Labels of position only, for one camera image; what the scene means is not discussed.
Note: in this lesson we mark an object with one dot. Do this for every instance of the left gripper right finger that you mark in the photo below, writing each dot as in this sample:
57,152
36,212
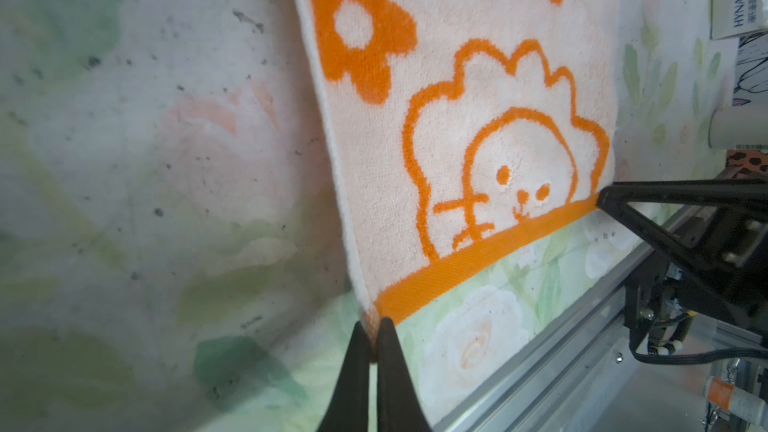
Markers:
398,407

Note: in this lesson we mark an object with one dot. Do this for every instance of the aluminium front rail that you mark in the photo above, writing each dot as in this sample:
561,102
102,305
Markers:
583,329

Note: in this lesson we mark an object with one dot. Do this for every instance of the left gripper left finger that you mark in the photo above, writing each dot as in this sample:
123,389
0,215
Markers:
349,405

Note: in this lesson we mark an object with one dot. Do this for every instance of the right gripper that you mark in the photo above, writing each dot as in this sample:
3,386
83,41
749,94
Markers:
722,260

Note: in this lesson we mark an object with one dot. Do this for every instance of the orange white patterned towel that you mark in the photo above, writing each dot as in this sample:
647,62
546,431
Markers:
459,132

